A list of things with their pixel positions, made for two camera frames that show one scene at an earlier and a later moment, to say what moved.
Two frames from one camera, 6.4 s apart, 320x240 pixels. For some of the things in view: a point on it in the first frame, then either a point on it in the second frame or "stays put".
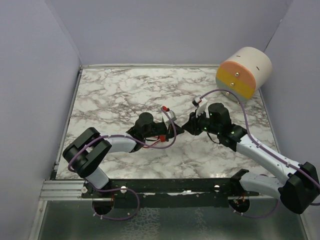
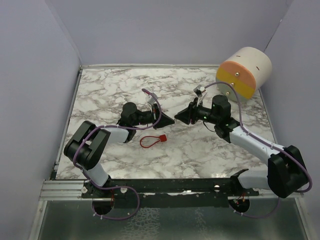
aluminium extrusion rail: [62, 190] stays put
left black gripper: [169, 130] → [164, 121]
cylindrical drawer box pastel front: [244, 74] stays put
